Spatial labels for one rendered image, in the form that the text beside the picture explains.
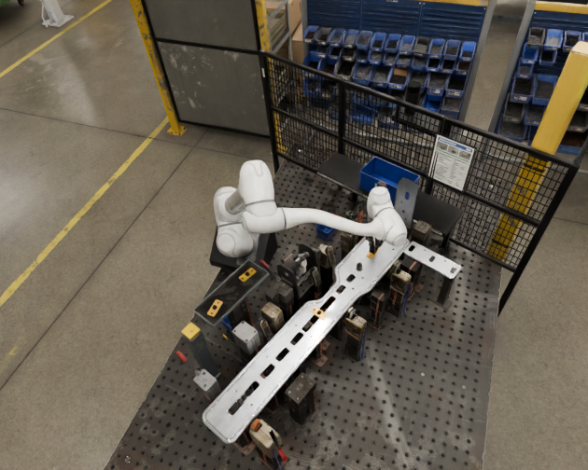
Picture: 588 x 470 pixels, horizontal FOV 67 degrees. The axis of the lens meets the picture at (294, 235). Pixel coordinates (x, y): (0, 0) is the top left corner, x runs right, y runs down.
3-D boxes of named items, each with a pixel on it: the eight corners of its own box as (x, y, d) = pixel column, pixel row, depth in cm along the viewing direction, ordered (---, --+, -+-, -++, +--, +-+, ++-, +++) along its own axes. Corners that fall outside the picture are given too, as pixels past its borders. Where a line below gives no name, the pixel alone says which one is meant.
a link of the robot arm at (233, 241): (231, 258, 265) (214, 260, 244) (225, 228, 267) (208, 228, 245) (256, 254, 261) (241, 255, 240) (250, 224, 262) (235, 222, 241)
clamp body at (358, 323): (357, 366, 230) (361, 333, 204) (339, 352, 236) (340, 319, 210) (368, 352, 235) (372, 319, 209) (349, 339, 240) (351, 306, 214)
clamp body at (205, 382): (220, 424, 216) (204, 395, 188) (204, 409, 221) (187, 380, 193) (234, 408, 220) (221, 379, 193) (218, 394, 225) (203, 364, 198)
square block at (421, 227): (415, 273, 265) (425, 234, 238) (403, 267, 269) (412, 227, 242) (422, 265, 269) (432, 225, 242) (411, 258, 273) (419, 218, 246)
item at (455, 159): (463, 193, 244) (477, 147, 221) (426, 176, 255) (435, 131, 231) (465, 191, 245) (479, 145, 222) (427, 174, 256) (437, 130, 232)
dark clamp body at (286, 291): (291, 339, 243) (286, 302, 214) (273, 326, 249) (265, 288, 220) (303, 326, 248) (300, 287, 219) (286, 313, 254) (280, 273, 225)
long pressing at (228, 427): (233, 452, 180) (233, 450, 179) (196, 416, 190) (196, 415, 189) (412, 241, 245) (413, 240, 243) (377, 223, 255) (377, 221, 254)
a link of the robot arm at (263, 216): (287, 228, 192) (282, 198, 193) (245, 235, 188) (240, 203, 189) (280, 232, 205) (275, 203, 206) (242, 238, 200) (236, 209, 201)
